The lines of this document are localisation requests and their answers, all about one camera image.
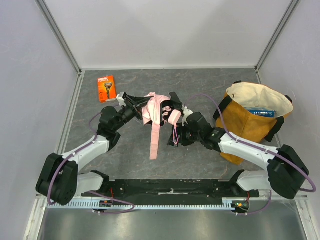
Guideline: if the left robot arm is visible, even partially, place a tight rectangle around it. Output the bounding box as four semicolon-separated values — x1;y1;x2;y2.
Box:
35;92;152;206

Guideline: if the orange Gillette razor box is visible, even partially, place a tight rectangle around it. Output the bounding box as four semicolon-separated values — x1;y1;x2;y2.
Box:
97;75;117;103

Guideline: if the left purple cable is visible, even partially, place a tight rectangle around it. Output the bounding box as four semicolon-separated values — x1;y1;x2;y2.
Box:
46;104;136;215

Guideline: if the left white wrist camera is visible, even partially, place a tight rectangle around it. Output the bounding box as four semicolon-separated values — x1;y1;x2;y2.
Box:
116;92;128;107

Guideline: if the pink folding umbrella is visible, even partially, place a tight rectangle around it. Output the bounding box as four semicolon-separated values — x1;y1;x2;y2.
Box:
142;92;182;160

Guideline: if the orange canvas tote bag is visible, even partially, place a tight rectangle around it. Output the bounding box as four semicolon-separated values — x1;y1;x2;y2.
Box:
212;80;294;166

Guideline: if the blue Harry's razor box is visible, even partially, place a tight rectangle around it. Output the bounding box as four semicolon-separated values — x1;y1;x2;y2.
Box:
244;107;276;118

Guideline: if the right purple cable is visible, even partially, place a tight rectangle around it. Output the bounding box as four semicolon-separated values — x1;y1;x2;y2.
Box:
186;93;317;216

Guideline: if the purple cable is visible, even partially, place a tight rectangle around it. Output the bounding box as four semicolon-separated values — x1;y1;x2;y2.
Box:
46;104;136;215
186;93;317;216

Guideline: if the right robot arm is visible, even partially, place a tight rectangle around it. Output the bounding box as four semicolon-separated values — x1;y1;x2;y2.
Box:
168;92;316;200

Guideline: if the white slotted cable duct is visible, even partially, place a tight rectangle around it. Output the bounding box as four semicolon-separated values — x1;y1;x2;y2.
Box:
47;197;236;211

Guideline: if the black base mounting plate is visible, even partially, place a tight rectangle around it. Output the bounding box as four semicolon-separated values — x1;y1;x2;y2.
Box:
96;179;260;206

